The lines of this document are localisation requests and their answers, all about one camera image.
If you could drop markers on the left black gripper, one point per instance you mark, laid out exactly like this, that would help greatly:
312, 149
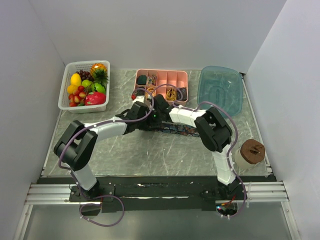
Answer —
144, 125

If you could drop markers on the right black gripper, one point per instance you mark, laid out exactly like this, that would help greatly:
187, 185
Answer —
153, 125

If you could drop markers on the dark floral patterned necktie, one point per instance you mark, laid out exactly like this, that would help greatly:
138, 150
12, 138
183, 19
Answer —
178, 129

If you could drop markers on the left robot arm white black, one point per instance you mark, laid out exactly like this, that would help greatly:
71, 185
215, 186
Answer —
77, 143

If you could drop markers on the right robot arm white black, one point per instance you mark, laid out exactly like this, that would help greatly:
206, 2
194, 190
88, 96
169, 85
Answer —
215, 134

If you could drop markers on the rolled yellow tie right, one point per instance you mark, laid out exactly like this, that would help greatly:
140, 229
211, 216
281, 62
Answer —
171, 94

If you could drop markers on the rolled yellow tie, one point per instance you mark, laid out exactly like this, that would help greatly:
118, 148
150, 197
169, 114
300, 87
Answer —
151, 90
171, 94

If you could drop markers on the rolled yellow tie left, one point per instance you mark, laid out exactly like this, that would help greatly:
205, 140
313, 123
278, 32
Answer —
151, 90

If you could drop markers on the rolled dark patterned tie left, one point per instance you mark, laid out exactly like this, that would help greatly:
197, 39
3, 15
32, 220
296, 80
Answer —
139, 92

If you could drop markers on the rolled dark patterned tie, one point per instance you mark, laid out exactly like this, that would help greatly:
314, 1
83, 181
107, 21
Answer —
139, 92
182, 94

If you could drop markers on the pink compartment organizer box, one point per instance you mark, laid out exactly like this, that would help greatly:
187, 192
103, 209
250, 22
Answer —
165, 79

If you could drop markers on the rolled dark patterned tie right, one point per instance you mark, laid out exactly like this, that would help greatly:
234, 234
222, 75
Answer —
182, 94

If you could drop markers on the rolled colourful dotted tie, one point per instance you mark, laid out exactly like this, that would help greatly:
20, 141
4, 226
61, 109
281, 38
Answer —
151, 80

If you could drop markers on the rolled dark green tie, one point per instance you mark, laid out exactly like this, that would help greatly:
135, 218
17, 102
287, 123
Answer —
141, 80

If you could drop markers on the pink dragon fruit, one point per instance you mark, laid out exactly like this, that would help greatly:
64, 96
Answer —
95, 98

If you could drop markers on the red cherry bunch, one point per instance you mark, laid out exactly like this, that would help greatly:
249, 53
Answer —
78, 97

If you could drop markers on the light green pear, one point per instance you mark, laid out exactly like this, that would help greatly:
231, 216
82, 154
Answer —
86, 83

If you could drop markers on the orange pineapple with leaves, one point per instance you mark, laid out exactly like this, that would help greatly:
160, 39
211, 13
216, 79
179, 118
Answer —
99, 73

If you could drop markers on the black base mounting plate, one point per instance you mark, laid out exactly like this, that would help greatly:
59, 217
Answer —
147, 193

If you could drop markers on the teal translucent plastic tub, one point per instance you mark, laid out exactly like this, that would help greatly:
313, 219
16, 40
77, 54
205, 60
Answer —
223, 87

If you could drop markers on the dark purple grapes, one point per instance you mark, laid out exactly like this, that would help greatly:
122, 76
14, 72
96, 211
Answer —
85, 75

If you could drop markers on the yellow lemon lower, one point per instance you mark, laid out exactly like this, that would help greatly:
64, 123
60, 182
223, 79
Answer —
71, 88

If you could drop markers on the yellow lemon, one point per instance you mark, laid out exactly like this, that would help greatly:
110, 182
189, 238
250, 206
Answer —
76, 80
71, 88

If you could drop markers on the yellow lemon upper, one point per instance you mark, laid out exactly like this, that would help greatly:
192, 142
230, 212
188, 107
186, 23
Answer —
76, 80

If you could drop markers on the white plastic fruit basket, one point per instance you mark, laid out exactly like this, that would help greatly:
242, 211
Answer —
70, 69

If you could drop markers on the brown lidded white cup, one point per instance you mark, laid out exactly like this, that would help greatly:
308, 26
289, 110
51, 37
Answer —
249, 154

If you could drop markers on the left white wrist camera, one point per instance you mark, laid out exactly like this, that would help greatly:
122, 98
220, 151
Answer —
138, 98

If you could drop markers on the aluminium rail frame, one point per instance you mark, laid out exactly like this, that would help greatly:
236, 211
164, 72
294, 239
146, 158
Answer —
56, 190

